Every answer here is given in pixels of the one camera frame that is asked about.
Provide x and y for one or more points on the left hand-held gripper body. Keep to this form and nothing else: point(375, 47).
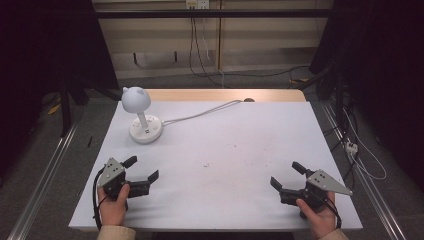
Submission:
point(111, 173)

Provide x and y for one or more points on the white wall socket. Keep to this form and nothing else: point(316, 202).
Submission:
point(197, 4)

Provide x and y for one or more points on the white table mat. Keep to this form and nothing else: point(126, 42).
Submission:
point(220, 160)

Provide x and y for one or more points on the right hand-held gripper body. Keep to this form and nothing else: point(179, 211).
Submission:
point(321, 181)

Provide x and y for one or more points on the black horizontal metal bar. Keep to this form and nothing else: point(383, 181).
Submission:
point(213, 13)

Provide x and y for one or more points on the person's left hand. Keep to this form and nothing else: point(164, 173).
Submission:
point(112, 211)

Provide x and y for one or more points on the person's right hand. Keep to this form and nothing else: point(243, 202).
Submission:
point(321, 221)

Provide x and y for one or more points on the white cat-ear table lamp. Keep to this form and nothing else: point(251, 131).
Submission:
point(136, 98)

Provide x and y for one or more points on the metal floor rail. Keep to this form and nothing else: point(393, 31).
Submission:
point(373, 190)
point(43, 180)

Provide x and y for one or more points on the black metal stand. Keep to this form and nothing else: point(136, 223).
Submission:
point(65, 106)

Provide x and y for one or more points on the white power strip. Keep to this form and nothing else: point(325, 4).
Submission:
point(351, 147)

